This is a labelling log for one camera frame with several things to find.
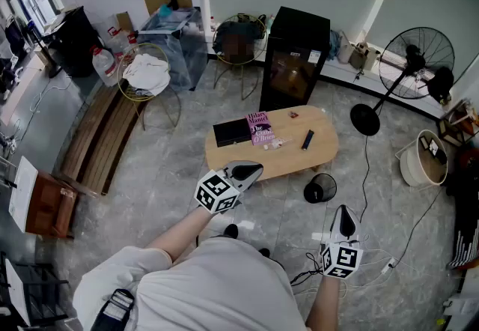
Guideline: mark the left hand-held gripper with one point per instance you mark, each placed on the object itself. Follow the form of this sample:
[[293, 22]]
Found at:
[[217, 191]]

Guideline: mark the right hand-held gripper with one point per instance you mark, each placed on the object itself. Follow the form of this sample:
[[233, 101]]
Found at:
[[342, 258]]

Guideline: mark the clear plastic bottle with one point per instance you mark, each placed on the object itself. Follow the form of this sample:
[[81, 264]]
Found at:
[[277, 143]]

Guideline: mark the black mesh waste bin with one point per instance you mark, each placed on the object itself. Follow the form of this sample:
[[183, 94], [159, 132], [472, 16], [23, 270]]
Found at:
[[320, 189]]

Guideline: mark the dark blue rectangular box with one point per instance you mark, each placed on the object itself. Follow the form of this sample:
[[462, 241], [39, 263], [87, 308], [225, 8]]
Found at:
[[307, 139]]

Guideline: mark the small red object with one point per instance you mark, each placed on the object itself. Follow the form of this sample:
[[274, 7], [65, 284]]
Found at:
[[292, 114]]

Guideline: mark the person's left forearm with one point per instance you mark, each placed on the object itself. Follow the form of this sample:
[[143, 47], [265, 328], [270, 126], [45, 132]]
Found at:
[[179, 236]]

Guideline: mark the person's right forearm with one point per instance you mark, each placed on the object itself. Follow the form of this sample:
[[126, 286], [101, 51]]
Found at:
[[323, 303]]

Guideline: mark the wooden coffee table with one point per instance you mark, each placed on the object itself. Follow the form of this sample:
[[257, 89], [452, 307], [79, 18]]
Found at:
[[292, 161]]

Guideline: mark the black flat box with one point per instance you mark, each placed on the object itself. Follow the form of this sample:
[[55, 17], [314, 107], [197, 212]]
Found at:
[[232, 133]]

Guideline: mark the pink book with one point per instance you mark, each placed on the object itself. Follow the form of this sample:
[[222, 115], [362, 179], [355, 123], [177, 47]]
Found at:
[[260, 129]]

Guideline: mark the white power strip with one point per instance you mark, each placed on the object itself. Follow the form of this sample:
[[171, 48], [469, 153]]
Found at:
[[388, 266]]

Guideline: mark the person's left black shoe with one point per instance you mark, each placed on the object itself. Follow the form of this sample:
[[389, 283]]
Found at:
[[231, 231]]

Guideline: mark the person's black shoe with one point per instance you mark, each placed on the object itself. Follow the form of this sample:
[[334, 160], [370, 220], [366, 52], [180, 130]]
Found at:
[[264, 252], [231, 231]]

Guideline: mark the person's right black shoe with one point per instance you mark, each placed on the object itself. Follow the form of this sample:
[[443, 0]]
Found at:
[[264, 252]]

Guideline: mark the white round side table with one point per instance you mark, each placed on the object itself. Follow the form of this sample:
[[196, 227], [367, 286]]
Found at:
[[411, 168]]

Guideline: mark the black standing fan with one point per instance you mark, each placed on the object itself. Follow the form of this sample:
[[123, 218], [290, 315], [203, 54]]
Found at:
[[365, 120]]

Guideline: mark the black flat case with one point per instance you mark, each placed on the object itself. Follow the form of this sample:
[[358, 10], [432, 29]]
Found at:
[[441, 157]]

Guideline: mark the striped black white cushion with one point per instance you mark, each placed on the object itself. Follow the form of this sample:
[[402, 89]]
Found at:
[[466, 247]]

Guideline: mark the person's white shirt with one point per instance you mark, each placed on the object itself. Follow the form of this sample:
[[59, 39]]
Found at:
[[224, 292]]

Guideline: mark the black glass-door fridge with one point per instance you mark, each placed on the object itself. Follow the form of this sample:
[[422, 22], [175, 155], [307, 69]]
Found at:
[[295, 56]]

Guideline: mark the white cloth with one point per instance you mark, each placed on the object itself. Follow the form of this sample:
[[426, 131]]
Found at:
[[147, 73]]

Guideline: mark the dark clothing pile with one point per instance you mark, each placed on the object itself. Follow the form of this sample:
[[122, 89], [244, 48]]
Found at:
[[235, 31]]

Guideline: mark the wooden bench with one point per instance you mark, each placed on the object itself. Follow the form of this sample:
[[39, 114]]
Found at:
[[101, 135]]

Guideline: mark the wooden shelf rack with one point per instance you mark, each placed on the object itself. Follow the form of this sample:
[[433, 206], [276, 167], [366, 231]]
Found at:
[[458, 123]]

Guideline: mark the blue cloth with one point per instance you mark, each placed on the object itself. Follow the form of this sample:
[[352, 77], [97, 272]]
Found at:
[[334, 45]]

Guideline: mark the white tote bag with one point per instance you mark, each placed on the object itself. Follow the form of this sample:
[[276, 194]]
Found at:
[[345, 50]]

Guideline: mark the khaki bag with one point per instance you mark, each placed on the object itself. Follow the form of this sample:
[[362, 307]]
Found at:
[[358, 57]]

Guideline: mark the cream bag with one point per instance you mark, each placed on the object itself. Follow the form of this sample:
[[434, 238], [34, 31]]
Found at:
[[371, 58]]

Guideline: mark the black backpack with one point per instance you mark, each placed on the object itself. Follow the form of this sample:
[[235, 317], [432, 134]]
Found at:
[[441, 82]]

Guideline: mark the clear water jug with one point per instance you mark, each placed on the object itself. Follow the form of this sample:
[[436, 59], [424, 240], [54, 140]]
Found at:
[[105, 67], [119, 41]]

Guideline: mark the brown cardboard sheet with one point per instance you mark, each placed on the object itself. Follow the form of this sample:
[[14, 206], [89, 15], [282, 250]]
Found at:
[[153, 0]]

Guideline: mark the brown wooden cabinet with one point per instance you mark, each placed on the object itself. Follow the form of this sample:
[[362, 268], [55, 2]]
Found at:
[[48, 206]]

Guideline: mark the black cabinet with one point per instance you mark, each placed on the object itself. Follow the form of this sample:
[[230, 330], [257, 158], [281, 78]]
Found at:
[[75, 45]]

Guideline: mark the white board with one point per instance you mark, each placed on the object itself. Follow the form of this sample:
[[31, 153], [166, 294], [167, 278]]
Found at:
[[23, 191]]

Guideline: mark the black picture frame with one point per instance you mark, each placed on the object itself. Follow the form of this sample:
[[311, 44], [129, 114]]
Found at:
[[424, 142], [433, 147]]

